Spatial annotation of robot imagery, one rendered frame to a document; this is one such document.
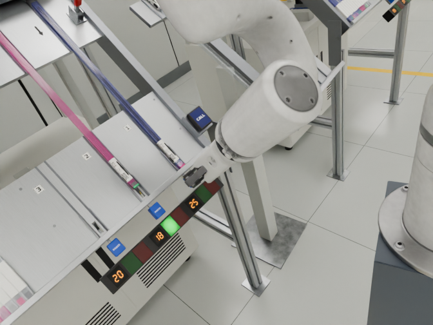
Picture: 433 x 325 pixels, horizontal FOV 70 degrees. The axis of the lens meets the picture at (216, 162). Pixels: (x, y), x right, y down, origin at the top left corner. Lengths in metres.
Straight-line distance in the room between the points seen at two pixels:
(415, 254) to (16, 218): 0.67
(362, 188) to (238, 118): 1.26
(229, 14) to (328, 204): 1.28
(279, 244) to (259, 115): 1.07
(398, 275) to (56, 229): 0.59
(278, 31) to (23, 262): 0.57
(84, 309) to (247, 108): 0.95
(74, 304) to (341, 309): 0.89
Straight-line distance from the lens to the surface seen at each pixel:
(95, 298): 1.19
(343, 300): 1.29
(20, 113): 2.60
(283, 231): 1.44
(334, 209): 1.52
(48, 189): 0.70
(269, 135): 0.40
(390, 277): 0.57
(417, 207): 0.51
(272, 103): 0.36
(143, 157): 0.72
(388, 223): 0.58
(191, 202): 0.73
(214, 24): 0.35
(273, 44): 0.46
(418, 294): 0.59
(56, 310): 1.14
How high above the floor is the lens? 1.15
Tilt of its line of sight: 38 degrees down
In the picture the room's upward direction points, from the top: 18 degrees counter-clockwise
